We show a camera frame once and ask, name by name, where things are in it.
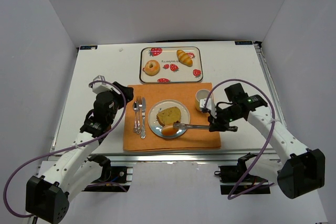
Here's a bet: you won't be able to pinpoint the metal serving tongs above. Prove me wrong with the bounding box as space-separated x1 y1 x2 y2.
173 122 238 132

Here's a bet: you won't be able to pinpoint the sliced loaf cake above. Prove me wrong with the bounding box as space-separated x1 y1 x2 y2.
156 106 181 126

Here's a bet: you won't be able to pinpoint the glossy orange bun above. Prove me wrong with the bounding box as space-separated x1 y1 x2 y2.
161 124 178 136

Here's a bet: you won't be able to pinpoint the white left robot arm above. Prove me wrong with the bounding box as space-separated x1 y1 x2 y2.
26 81 134 223

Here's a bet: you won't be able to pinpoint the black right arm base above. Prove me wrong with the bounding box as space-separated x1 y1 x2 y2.
214 153 271 195

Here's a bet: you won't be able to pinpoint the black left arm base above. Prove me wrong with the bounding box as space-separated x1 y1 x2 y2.
83 155 133 193

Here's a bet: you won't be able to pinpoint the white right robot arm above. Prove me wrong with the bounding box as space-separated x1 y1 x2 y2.
199 79 326 199

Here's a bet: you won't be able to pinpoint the striped bread roll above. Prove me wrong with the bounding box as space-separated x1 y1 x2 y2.
176 50 193 67

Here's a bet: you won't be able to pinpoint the silver spoon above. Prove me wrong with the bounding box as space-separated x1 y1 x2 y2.
133 101 138 133

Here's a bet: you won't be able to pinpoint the yellow mug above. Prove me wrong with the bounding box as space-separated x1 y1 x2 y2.
195 89 210 112

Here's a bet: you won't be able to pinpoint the silver fork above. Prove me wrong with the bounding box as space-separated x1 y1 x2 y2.
136 96 142 135

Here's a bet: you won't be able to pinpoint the orange cloth placemat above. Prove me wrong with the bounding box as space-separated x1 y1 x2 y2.
123 82 221 152

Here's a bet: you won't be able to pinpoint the silver table knife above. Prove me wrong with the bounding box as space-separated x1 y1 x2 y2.
140 97 146 139

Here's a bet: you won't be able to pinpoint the white blue ceramic plate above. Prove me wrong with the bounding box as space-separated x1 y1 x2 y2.
148 100 190 139

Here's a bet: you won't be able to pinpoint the sugared donut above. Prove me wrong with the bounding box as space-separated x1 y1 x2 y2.
143 60 161 76

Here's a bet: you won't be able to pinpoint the left corner label sticker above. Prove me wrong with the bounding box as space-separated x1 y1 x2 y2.
79 45 98 50

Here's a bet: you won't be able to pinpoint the corner label sticker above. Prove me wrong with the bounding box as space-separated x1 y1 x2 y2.
234 40 254 46
79 45 98 50

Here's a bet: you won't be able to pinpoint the white strawberry tray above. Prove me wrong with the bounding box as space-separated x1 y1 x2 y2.
139 46 203 83

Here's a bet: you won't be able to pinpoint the right corner label sticker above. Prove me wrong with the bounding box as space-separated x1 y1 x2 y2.
234 40 254 46

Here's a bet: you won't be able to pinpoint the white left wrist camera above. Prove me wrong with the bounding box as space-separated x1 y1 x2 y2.
89 75 111 94

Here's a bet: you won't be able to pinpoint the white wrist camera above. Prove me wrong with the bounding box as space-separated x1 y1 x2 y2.
198 98 216 115
89 75 111 94

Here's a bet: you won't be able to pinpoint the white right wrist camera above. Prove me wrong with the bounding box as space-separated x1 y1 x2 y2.
198 98 216 115

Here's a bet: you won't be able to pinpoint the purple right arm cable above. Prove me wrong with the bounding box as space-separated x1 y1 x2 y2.
204 79 276 200

